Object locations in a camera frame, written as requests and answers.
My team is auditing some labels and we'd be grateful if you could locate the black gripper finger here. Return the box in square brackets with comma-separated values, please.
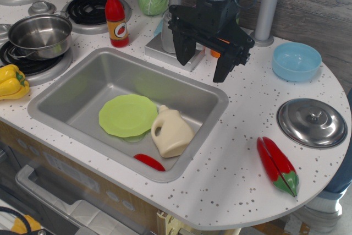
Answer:
[173, 31, 196, 66]
[213, 48, 243, 83]

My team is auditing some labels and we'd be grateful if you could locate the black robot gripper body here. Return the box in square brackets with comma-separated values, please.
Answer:
[168, 0, 255, 64]

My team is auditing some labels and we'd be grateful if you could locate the red toy ketchup bottle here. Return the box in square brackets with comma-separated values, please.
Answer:
[105, 0, 129, 47]

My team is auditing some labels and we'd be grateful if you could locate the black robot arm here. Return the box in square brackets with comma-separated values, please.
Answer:
[168, 0, 255, 83]

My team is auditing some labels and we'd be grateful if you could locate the grey toy sink basin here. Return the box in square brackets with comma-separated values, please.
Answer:
[28, 48, 228, 182]

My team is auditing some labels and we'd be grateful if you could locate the orange toy carrot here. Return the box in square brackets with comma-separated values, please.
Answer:
[211, 50, 221, 58]

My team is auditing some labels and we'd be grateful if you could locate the silver toy faucet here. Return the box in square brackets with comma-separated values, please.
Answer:
[145, 0, 205, 72]

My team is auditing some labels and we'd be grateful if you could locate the grey support pole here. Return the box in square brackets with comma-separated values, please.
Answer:
[250, 0, 278, 47]

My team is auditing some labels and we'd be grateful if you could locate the light blue plastic bowl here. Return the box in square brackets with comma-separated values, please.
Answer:
[272, 42, 322, 82]

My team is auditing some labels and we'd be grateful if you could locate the cream toy detergent jug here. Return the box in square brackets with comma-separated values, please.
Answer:
[151, 105, 195, 158]

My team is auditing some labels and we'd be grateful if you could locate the green plastic plate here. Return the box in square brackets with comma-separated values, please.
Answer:
[98, 94, 158, 138]

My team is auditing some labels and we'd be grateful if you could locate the steel pot lid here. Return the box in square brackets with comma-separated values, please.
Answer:
[276, 98, 348, 149]

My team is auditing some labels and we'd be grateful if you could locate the small red toy pepper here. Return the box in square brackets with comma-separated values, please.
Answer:
[134, 154, 166, 172]

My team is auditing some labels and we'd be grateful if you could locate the red toy chili pepper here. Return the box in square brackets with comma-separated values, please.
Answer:
[256, 136, 299, 197]

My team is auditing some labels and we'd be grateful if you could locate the steel cooking pot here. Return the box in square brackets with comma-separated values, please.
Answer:
[8, 14, 72, 61]

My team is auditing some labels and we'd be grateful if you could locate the front left stove burner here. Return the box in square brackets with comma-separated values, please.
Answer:
[1, 41, 73, 86]

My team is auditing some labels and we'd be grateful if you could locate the lower grey stove knob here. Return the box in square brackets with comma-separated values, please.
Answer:
[28, 1, 57, 15]

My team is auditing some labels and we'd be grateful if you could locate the yellow toy bell pepper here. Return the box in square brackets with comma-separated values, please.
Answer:
[1, 64, 30, 100]

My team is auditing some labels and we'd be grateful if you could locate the left edge grey stove knob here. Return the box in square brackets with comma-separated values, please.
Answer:
[0, 24, 11, 43]

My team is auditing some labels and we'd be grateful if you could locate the yellow black bag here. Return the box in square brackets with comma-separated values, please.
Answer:
[1, 206, 42, 234]

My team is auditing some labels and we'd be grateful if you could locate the toy oven door handle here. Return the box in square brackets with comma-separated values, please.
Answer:
[15, 165, 150, 234]

